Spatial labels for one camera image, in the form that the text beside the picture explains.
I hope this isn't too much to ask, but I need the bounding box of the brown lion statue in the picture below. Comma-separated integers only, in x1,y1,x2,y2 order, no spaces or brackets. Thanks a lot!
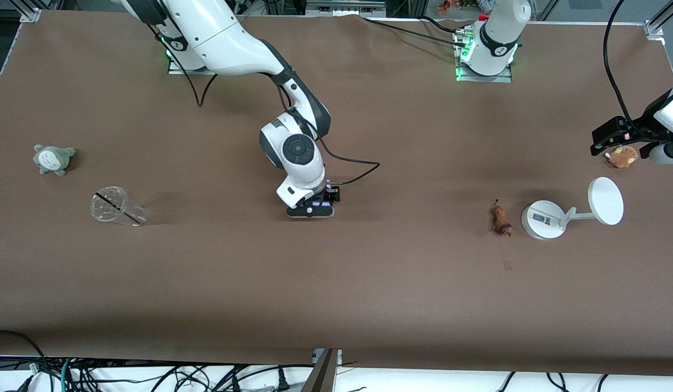
490,199,514,237

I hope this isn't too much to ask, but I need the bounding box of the brown hamster plush toy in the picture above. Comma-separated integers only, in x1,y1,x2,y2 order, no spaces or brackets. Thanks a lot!
608,145,639,168

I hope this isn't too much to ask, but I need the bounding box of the brown table cover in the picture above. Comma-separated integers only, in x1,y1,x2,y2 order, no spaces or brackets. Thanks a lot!
0,11,673,376

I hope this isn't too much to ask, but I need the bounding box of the white round desk stand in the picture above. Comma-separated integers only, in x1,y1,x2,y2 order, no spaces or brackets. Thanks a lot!
521,176,625,241

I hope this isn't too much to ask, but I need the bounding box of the black drinking straw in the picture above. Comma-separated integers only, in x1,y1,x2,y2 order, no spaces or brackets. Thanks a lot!
95,192,143,225

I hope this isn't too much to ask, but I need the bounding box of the clear plastic cup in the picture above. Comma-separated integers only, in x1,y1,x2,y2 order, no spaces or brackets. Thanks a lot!
90,186,150,226

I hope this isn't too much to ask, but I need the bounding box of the grey green plush toy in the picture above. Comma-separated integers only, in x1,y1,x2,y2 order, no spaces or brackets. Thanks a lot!
33,144,76,176

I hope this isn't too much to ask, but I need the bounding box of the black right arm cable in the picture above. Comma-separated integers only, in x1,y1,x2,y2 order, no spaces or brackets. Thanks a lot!
149,22,381,186

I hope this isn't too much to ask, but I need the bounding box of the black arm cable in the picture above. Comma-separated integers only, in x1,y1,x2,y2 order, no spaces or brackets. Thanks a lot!
149,22,381,186
603,0,650,128

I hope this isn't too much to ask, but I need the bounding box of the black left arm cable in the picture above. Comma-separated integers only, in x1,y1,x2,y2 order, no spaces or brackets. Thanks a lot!
603,0,650,128

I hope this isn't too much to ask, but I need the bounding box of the aluminium frame corner bracket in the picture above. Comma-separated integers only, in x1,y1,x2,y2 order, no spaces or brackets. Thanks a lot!
644,0,673,40
10,0,43,23

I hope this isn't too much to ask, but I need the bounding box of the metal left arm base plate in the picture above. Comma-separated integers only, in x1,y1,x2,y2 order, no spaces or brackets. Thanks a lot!
455,30,513,83

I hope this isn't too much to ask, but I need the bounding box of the black cable across table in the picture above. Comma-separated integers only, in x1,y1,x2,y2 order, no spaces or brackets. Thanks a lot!
361,15,470,47

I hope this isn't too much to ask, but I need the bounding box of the aluminium frame post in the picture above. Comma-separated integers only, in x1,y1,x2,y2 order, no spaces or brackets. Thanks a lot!
301,348,342,392

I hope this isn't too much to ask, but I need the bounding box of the aluminium rail with sockets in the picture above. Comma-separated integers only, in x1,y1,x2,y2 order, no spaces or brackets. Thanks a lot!
307,0,386,17

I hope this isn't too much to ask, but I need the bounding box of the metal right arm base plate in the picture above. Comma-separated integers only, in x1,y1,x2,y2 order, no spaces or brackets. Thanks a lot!
168,33,226,76

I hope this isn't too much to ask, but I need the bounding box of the black looped floor cable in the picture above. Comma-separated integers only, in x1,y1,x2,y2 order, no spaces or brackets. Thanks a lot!
0,330,46,376

